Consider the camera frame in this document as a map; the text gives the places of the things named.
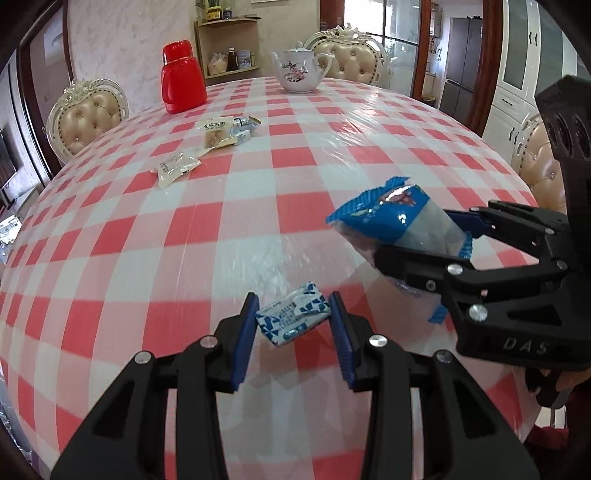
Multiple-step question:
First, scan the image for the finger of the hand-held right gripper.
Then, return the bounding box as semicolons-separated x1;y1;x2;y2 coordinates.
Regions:
443;200;570;259
373;244;574;325

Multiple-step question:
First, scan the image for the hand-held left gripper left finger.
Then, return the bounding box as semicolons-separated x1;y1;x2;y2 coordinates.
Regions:
51;292;260;480

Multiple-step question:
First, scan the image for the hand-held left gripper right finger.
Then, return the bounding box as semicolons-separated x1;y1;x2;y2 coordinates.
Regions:
329;292;541;480

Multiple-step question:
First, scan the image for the blue-white patterned small packet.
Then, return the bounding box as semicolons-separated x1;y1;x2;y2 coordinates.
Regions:
255;281;332;347

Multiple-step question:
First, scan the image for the large blue clear packet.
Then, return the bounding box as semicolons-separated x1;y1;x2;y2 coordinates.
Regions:
326;176;474;324

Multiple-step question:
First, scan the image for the person's right hand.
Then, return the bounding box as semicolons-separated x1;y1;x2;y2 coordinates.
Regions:
525;367;579;408

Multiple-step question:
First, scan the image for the cream tufted chair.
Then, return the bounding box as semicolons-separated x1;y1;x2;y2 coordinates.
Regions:
46;78;130;164
302;23;389;88
517;113;568;215

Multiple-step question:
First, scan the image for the red-white checked tablecloth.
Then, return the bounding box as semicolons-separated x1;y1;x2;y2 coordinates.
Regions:
0;76;541;480

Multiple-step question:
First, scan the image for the dark refrigerator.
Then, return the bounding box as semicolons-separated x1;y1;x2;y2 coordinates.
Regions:
438;17;485;130

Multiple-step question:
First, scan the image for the white cabinet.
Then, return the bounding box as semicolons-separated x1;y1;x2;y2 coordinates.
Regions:
482;0;591;162

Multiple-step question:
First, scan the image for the white flat packet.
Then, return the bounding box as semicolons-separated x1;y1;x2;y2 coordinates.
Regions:
154;152;202;189

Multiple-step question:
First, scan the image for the cream labelled cake packet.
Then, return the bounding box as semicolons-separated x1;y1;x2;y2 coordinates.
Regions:
196;119;234;155

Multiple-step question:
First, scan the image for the white floral teapot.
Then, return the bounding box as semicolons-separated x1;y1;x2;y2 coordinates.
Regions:
269;41;334;94

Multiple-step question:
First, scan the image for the red thermos jug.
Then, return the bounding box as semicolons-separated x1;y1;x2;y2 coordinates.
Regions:
161;40;208;114

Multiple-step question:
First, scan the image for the wooden corner shelf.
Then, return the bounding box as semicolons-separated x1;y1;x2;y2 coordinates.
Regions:
193;16;262;86

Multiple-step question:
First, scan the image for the television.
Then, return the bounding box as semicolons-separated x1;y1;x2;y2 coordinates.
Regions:
0;129;17;195

